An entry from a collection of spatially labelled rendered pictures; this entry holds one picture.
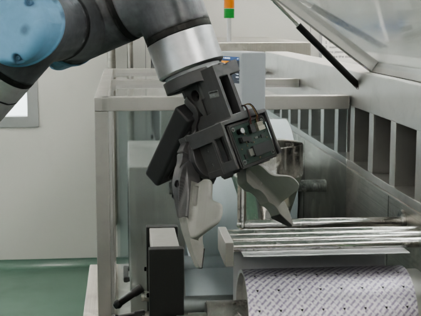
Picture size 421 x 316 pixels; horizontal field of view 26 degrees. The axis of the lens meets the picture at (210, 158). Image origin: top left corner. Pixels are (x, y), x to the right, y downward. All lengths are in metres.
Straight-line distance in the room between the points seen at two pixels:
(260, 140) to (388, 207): 0.80
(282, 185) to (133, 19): 0.25
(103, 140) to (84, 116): 4.56
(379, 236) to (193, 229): 0.46
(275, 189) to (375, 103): 0.82
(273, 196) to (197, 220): 0.12
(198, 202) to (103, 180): 1.03
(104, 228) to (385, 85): 0.68
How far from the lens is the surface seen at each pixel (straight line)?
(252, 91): 1.53
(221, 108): 0.96
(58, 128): 6.56
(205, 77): 0.96
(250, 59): 1.53
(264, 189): 1.04
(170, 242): 1.35
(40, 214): 6.67
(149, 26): 0.98
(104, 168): 1.98
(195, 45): 0.97
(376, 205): 1.82
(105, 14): 1.00
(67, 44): 0.93
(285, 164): 1.70
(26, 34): 0.88
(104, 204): 2.00
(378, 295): 1.30
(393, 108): 1.72
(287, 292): 1.27
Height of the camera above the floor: 1.76
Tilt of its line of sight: 9 degrees down
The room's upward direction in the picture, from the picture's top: straight up
